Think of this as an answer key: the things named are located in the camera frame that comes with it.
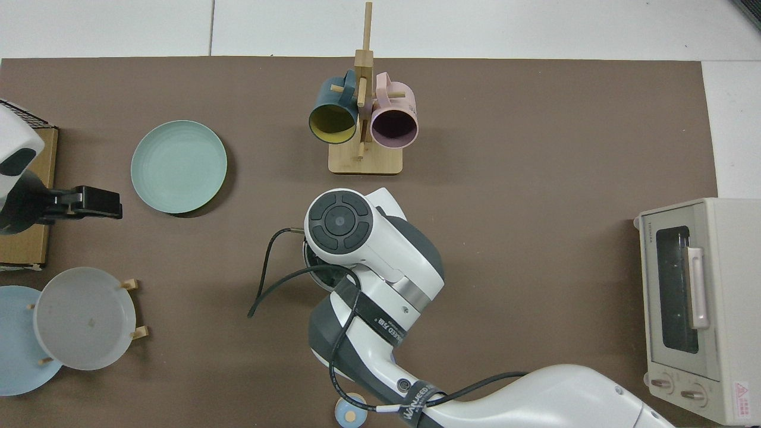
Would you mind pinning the light teal plate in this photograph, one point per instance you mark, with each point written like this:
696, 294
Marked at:
178, 166

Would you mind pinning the grey plate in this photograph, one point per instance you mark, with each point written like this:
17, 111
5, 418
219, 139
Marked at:
83, 318

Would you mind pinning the wooden plate rack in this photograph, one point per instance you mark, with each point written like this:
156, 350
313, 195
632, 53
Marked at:
139, 333

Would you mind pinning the light blue plate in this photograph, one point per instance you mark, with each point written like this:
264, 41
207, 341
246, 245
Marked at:
18, 345

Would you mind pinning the dark teal mug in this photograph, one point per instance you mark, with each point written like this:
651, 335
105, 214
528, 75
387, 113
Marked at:
333, 125

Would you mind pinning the wooden mug stand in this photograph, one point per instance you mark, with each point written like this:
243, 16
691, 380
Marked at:
365, 160

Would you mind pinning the pink mug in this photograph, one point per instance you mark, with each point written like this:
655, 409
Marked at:
393, 128

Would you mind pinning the brown table cloth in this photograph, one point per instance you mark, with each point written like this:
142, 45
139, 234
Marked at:
535, 148

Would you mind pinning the pale toaster oven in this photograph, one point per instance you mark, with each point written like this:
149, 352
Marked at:
731, 297

